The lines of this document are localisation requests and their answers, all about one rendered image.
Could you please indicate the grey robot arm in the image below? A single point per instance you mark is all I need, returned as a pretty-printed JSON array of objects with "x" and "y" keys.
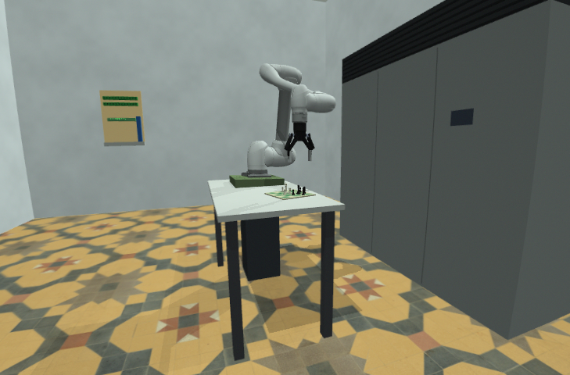
[{"x": 291, "y": 97}]

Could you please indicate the green and cream chessboard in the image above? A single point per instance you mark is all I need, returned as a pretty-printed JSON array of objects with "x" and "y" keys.
[{"x": 280, "y": 195}]

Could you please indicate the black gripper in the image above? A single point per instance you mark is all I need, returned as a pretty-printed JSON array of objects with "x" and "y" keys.
[{"x": 299, "y": 135}]

